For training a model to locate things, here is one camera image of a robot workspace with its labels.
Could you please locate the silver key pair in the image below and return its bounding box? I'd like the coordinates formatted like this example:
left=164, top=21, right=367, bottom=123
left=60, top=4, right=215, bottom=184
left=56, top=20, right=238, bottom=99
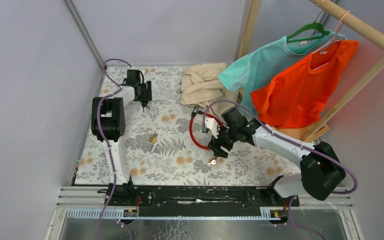
left=207, top=158, right=217, bottom=166

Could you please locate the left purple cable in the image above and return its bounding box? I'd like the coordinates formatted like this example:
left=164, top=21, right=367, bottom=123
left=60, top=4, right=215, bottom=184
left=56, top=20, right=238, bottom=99
left=94, top=58, right=133, bottom=240

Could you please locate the orange t-shirt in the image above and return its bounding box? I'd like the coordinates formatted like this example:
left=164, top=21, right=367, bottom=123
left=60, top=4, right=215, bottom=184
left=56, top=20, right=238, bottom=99
left=250, top=40, right=360, bottom=129

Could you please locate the pink clothes hanger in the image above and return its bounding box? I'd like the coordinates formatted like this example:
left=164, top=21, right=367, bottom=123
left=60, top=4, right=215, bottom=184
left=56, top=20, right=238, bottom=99
left=311, top=10, right=350, bottom=54

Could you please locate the green clothes hanger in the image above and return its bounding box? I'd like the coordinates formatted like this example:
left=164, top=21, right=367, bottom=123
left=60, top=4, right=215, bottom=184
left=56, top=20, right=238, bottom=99
left=286, top=9, right=331, bottom=43

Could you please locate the aluminium frame rail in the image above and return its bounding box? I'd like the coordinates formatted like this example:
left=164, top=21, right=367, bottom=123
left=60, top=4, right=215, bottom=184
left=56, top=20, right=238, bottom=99
left=62, top=0, right=104, bottom=69

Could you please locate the beige crumpled cloth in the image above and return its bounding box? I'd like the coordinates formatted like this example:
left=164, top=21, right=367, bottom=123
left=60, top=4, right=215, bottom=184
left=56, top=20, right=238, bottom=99
left=180, top=62, right=239, bottom=107

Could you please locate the red cable lock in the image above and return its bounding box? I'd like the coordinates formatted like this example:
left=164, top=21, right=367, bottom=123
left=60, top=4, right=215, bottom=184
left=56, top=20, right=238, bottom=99
left=188, top=106, right=228, bottom=151

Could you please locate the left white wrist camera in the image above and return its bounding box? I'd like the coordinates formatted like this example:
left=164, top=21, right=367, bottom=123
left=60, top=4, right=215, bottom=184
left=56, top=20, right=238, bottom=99
left=138, top=69, right=145, bottom=84

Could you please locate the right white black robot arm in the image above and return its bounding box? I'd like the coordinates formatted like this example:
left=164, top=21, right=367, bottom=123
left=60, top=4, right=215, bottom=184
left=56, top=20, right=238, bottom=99
left=203, top=107, right=346, bottom=206

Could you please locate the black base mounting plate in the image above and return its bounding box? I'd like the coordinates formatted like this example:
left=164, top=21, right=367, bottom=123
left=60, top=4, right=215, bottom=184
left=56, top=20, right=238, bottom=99
left=105, top=184, right=289, bottom=218

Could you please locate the teal t-shirt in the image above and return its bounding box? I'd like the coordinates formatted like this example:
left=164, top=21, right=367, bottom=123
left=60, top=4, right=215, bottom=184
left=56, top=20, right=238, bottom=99
left=218, top=31, right=346, bottom=115

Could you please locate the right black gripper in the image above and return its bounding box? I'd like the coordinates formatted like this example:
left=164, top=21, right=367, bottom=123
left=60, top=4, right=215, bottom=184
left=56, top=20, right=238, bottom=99
left=207, top=122, right=239, bottom=159

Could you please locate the wooden clothes rack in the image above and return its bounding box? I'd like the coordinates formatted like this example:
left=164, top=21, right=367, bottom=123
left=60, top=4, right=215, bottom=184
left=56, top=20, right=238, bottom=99
left=238, top=0, right=384, bottom=141

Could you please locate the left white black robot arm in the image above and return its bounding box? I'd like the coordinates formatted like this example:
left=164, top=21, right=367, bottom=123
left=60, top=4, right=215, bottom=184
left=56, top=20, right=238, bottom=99
left=90, top=69, right=152, bottom=206

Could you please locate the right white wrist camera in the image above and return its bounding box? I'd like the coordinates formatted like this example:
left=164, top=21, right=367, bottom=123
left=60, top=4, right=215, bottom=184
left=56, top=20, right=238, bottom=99
left=204, top=117, right=223, bottom=139

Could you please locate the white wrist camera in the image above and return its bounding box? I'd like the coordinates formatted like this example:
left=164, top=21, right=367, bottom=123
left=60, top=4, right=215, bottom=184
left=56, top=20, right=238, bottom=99
left=138, top=69, right=145, bottom=84
left=204, top=117, right=223, bottom=139

